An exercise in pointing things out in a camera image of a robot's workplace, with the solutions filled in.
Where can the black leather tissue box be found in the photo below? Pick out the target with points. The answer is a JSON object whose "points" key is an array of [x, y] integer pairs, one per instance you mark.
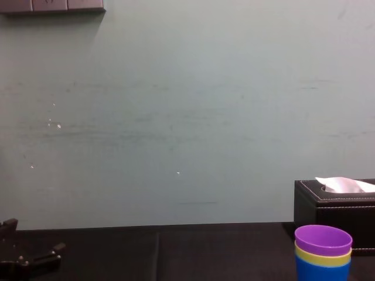
{"points": [[337, 213]]}

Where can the grey wall socket panel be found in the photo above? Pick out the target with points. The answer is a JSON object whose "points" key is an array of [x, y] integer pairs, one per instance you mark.
{"points": [[49, 5]]}

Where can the yellow plastic cup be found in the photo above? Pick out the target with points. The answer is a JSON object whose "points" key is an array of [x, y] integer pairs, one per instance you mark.
{"points": [[301, 254]]}

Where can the purple plastic cup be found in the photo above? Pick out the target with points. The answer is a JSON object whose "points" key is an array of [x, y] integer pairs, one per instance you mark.
{"points": [[323, 238]]}

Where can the black table cloth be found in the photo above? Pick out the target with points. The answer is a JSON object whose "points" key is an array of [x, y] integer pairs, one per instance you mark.
{"points": [[175, 254]]}

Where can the white paper tissue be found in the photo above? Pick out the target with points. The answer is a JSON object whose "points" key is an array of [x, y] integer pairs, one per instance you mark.
{"points": [[341, 184]]}

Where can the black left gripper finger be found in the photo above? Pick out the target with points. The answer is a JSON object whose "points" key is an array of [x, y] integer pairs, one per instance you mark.
{"points": [[44, 257], [8, 234]]}

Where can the blue plastic cup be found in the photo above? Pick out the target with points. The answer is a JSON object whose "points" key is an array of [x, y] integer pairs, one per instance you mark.
{"points": [[319, 272]]}

